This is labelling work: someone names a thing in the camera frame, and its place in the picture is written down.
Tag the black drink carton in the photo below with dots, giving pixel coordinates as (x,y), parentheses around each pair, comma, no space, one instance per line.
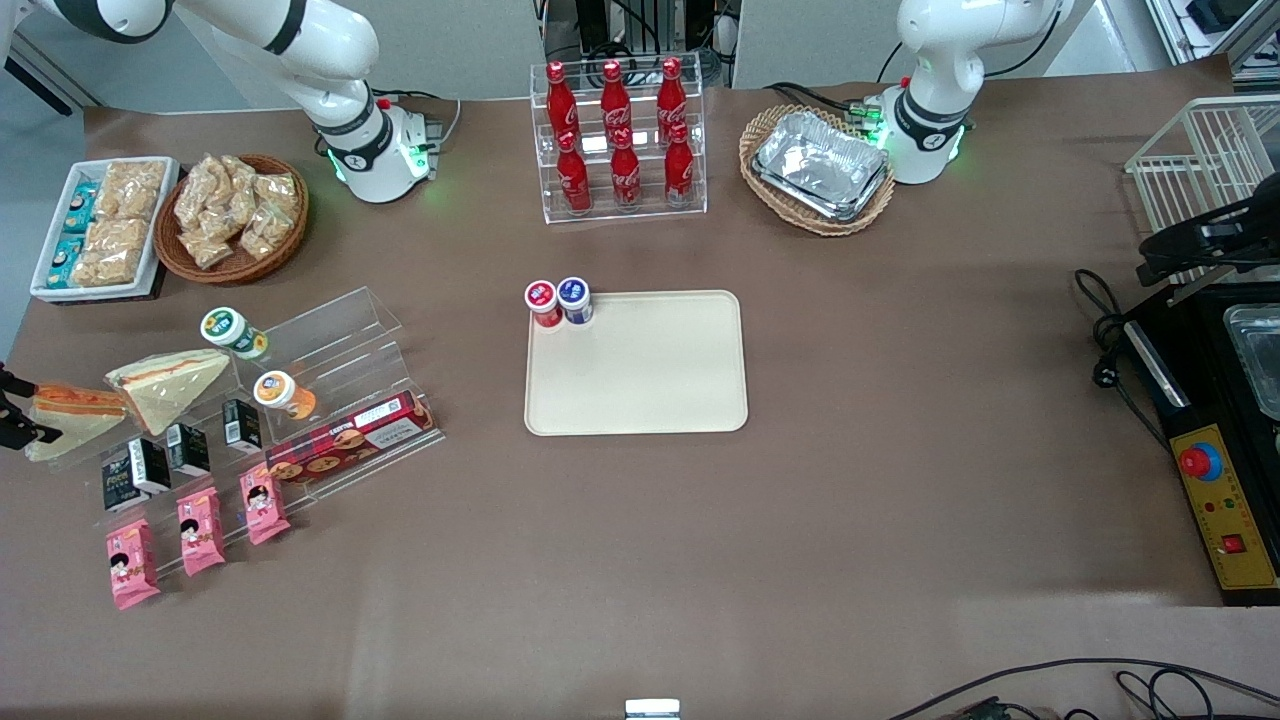
(153,462)
(120,490)
(242,425)
(188,450)

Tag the red cookie box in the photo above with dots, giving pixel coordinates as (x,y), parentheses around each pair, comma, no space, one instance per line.
(350,440)

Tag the stack of foil trays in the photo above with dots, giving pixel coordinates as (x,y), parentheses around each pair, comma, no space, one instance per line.
(820,165)

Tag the red cola bottle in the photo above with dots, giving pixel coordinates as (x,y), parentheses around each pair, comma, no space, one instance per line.
(626,178)
(671,98)
(574,180)
(560,105)
(614,100)
(679,172)

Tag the teal snack pack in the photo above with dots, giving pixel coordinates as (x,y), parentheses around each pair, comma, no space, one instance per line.
(80,208)
(66,262)

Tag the small white metal block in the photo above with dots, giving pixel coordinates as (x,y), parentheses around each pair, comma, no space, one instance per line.
(652,709)

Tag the white rectangular snack tray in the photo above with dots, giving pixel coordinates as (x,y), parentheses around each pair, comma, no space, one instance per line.
(100,292)

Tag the aluminium frame rack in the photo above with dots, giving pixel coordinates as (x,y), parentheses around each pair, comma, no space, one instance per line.
(1210,25)

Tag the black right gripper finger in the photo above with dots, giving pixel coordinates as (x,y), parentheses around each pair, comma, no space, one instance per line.
(18,430)
(12,381)

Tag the pack of rice crackers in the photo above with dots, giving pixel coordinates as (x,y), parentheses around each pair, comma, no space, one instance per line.
(132,190)
(112,250)

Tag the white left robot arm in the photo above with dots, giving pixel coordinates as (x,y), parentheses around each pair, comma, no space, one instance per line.
(935,60)

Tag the blue lid yogurt cup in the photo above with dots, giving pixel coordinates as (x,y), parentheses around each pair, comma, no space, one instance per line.
(574,296)

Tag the black machine yellow control panel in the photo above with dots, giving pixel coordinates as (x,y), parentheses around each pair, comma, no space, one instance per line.
(1190,380)

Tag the triangle sandwich orange filling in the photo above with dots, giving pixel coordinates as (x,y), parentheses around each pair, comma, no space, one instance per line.
(80,402)

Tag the red lid yogurt cup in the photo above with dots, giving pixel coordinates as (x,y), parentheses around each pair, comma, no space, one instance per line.
(543,300)

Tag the metal container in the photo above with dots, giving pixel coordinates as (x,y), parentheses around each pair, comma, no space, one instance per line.
(1258,350)

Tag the clear acrylic tiered shelf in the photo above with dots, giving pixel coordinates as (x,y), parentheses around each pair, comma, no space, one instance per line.
(340,330)

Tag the brown wicker basket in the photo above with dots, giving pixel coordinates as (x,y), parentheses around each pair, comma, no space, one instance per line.
(240,270)

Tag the pink snack pack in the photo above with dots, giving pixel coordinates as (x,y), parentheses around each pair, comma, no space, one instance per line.
(132,565)
(264,505)
(201,532)

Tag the light wicker basket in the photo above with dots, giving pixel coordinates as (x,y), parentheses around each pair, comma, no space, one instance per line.
(760,190)

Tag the clear acrylic bottle rack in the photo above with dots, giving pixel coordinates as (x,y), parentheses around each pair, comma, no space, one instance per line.
(620,215)

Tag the orange lid yogurt cup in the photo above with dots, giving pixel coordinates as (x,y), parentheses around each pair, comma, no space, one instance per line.
(280,390)

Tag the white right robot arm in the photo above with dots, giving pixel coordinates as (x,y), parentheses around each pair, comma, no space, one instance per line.
(320,50)

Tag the green lid yogurt cup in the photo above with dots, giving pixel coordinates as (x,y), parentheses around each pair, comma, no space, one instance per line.
(228,328)

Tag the beige plastic tray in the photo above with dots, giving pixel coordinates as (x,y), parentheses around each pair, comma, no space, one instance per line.
(640,370)

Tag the clear bag of snacks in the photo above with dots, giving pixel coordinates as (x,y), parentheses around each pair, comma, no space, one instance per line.
(277,192)
(235,180)
(205,248)
(265,232)
(195,195)

